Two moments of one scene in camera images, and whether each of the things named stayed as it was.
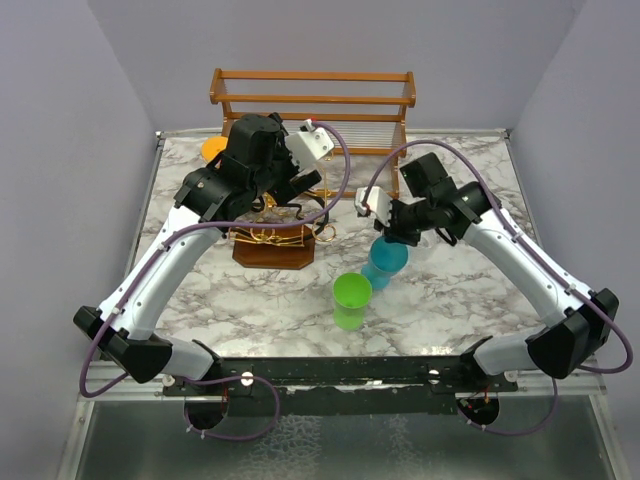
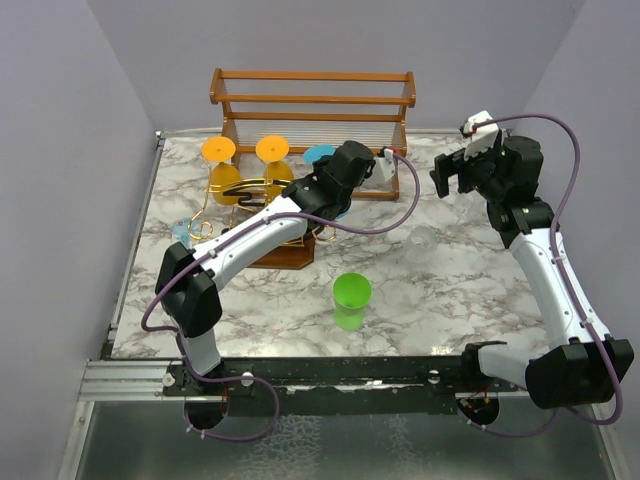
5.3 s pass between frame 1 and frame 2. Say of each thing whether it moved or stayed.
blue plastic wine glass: moved
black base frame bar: stayed
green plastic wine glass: stayed
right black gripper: moved
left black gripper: moved
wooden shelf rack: stayed
